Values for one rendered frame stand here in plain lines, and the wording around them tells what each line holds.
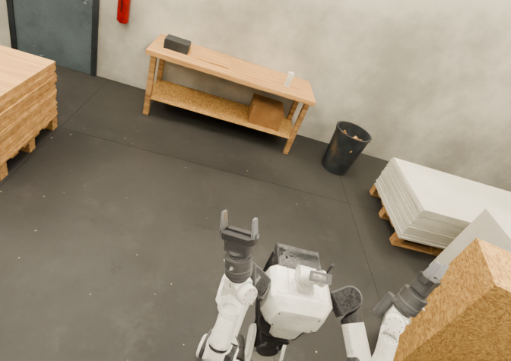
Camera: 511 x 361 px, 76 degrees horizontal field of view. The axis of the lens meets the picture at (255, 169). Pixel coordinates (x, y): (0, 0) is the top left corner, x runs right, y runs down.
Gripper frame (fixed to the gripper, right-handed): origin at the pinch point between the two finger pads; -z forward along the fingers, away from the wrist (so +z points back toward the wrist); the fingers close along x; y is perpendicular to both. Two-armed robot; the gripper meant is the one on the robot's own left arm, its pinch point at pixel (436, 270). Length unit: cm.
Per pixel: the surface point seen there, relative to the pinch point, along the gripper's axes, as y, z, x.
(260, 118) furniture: 317, 22, -185
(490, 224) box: 42, -27, -264
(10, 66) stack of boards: 336, 89, 88
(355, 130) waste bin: 252, -38, -297
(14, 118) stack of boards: 300, 120, 75
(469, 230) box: 54, -11, -277
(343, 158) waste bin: 228, 4, -276
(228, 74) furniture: 329, -6, -111
